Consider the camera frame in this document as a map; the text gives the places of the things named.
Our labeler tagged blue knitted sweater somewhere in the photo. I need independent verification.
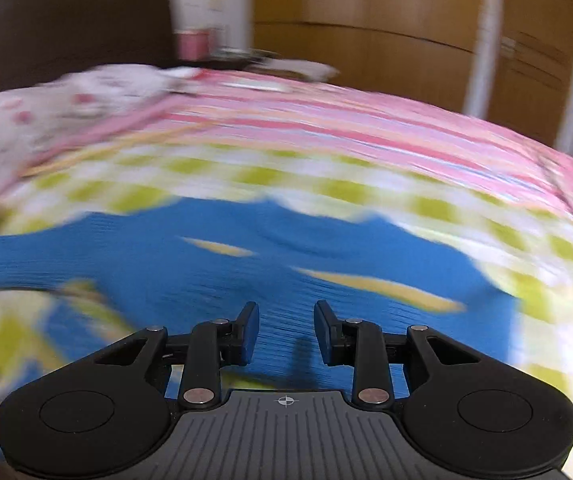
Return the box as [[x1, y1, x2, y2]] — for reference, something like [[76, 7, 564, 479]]
[[0, 198, 517, 390]]

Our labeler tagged brown wooden wardrobe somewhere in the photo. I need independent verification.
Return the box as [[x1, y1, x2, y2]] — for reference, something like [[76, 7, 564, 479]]
[[252, 0, 573, 145]]

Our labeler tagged pink green checked bedspread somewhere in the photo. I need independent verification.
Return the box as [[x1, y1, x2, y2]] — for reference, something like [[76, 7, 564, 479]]
[[0, 66, 573, 480]]

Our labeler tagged white pink patterned pillow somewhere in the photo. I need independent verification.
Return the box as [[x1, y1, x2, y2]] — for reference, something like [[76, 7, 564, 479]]
[[0, 64, 200, 193]]

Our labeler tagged dark brown headboard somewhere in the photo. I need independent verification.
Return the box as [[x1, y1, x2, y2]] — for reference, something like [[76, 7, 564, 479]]
[[0, 0, 176, 91]]

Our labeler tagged white cloth on nightstand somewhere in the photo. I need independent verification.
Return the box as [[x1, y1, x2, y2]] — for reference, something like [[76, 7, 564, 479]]
[[247, 58, 339, 82]]

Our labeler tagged pink box on nightstand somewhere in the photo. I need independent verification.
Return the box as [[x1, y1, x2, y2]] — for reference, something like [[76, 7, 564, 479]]
[[176, 28, 210, 62]]

